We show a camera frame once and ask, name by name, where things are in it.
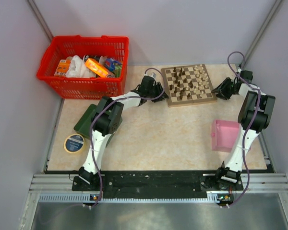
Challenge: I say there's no dark green box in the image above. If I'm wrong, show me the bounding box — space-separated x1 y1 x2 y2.
73 102 123 139

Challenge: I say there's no blue red package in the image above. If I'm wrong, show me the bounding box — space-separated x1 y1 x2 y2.
104 58 122 72

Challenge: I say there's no yellow tape roll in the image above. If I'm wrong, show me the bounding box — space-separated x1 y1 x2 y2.
63 134 85 154

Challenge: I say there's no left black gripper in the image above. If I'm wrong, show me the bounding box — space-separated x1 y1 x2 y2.
146 82 168 103

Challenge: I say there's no white plastic bag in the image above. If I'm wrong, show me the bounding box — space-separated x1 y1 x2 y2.
66 55 96 78

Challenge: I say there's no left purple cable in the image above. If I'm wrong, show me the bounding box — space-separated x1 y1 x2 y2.
83 68 168 208

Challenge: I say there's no wooden chess board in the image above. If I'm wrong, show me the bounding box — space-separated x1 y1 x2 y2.
161 64 217 107

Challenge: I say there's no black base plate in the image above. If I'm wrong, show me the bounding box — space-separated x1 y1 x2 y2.
72 170 243 199

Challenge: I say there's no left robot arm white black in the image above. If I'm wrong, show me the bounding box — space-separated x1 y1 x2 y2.
79 75 168 190

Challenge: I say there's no orange carton in basket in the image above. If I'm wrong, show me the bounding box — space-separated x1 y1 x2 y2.
54 59 71 77

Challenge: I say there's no orange snack box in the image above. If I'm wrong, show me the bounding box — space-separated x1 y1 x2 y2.
85 58 112 78

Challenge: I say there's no grey cable duct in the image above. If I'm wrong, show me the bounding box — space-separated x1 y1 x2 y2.
39 193 230 204

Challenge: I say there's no red plastic basket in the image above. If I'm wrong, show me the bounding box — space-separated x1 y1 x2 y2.
36 35 129 100

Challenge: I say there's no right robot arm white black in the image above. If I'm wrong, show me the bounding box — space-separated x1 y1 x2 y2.
213 69 276 190

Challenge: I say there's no aluminium frame rail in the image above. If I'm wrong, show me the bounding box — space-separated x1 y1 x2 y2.
30 173 288 193

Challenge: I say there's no pink plastic box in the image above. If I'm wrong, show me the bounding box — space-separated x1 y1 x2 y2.
211 119 240 153

